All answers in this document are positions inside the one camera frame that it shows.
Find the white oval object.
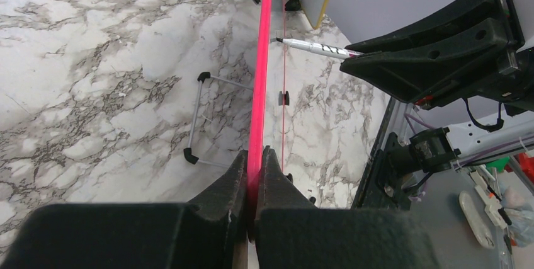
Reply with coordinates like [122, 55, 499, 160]
[458, 191, 495, 249]

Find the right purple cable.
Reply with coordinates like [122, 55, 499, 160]
[404, 112, 534, 164]

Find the black mounting rail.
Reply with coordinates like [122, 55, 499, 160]
[351, 132, 421, 210]

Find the aluminium frame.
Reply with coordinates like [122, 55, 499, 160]
[368, 98, 414, 164]

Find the pink framed whiteboard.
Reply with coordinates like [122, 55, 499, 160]
[183, 0, 293, 201]

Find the white whiteboard marker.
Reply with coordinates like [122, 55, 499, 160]
[269, 37, 364, 60]

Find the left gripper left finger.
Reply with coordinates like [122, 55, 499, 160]
[1, 151, 247, 268]

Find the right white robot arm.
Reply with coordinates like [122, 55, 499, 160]
[340, 0, 533, 175]

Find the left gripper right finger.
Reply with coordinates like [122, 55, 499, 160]
[254, 147, 440, 268]

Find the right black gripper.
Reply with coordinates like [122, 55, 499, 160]
[340, 0, 533, 112]

